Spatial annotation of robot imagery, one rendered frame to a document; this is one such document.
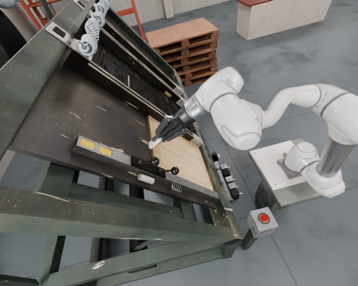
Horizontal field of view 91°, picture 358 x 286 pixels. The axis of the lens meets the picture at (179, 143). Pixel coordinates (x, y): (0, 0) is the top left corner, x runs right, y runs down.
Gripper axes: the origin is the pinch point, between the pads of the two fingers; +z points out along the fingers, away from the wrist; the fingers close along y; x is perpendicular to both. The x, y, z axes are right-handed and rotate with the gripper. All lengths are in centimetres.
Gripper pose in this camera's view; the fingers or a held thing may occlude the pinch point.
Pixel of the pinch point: (154, 141)
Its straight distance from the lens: 76.2
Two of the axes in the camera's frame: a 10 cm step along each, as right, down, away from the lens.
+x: 1.9, 7.4, -6.5
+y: -6.6, -4.0, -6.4
